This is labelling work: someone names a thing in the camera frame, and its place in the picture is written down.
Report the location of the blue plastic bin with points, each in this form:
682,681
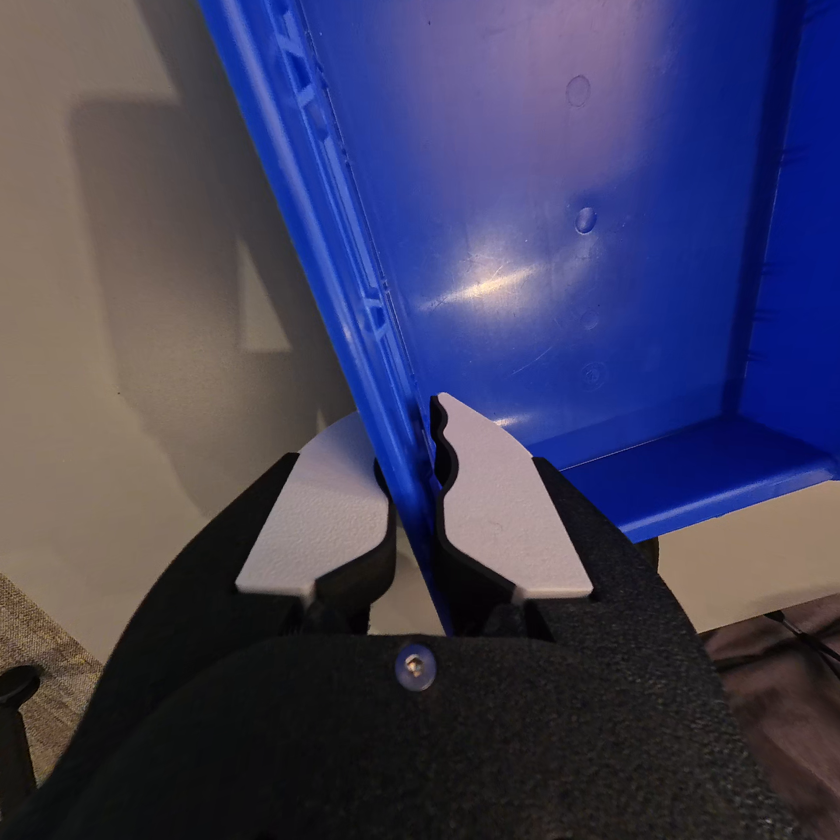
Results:
551,236

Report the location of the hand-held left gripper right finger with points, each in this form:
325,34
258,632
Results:
505,512

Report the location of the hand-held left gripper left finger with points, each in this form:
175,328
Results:
322,525

